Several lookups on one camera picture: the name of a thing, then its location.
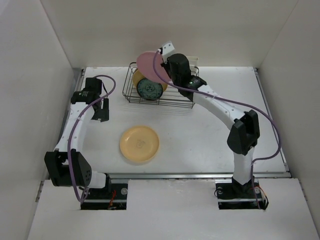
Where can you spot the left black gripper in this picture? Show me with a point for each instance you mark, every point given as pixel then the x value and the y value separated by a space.
pixel 102 114

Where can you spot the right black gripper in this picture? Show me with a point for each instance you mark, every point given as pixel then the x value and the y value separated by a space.
pixel 165 65

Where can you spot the pink plastic plate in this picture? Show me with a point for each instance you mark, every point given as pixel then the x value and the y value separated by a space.
pixel 144 64

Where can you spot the black wire dish rack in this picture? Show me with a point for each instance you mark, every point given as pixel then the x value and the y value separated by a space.
pixel 170 98

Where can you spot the teal patterned ceramic plate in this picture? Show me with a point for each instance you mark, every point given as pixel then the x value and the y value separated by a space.
pixel 149 90

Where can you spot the yellow plastic plate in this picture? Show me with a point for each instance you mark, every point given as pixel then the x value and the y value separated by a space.
pixel 139 144
pixel 138 76

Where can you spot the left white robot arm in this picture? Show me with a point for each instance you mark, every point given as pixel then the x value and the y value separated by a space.
pixel 66 165

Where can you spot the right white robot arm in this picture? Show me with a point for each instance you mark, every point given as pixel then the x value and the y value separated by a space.
pixel 243 126

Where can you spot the white plastic cutlery holder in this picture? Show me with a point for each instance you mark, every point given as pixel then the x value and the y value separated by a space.
pixel 193 61

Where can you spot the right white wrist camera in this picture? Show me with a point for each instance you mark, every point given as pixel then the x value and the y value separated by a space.
pixel 167 49

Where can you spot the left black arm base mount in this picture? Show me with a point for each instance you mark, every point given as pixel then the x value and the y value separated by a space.
pixel 113 197

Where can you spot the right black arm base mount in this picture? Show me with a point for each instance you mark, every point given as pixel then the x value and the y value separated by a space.
pixel 233 196

